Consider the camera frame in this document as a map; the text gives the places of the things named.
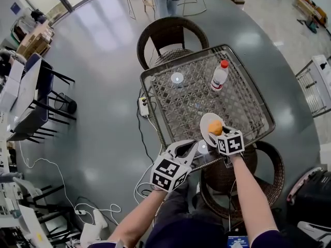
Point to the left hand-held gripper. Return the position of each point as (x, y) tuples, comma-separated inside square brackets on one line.
[(168, 174)]

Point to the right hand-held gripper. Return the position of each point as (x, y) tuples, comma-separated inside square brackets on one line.
[(231, 143)]

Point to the orange fruit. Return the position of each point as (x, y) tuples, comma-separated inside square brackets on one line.
[(215, 127)]

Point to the white round plate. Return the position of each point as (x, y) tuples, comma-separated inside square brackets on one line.
[(205, 123)]

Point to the person's right forearm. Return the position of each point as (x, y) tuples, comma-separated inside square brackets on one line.
[(248, 195)]

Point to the person's left forearm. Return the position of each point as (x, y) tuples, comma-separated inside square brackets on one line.
[(137, 216)]

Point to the wicker glass-top table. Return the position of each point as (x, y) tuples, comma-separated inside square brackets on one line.
[(186, 99)]

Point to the clear plastic bottle red cap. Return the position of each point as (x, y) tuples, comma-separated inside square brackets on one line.
[(219, 77)]

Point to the white power strip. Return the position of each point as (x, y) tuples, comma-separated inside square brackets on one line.
[(144, 107), (80, 212)]

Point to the dark wicker chair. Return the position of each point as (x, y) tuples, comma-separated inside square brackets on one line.
[(144, 37), (274, 179)]

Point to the person's dark clothing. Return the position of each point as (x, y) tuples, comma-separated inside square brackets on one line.
[(181, 226)]

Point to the blue-screen device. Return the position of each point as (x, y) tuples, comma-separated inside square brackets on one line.
[(238, 241)]

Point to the white console table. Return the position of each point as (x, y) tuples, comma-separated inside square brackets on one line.
[(318, 84)]

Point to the black bag pink trim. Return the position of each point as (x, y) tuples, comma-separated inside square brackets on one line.
[(313, 192)]

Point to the dark blue chair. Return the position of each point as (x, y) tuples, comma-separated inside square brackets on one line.
[(38, 115), (45, 74)]

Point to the yellow sofa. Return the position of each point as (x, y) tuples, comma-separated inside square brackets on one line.
[(311, 8)]

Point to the dark grey desk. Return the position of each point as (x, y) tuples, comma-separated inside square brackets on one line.
[(26, 94)]

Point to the white box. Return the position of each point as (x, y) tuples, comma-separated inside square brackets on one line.
[(11, 86)]

